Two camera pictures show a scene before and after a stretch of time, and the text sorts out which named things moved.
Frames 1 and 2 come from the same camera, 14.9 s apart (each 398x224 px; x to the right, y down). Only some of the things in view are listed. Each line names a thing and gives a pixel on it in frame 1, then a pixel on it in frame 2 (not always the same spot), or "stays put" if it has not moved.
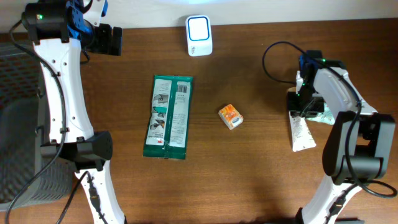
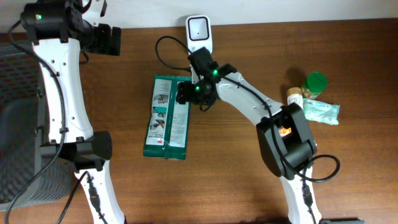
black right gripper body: x=305 y=104 -> x=193 y=92
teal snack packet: x=326 y=117 stays put
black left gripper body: x=109 y=39 stays put
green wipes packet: x=166 y=134 stays put
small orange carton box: x=231 y=116 -> x=283 y=131
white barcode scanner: x=199 y=35 stays put
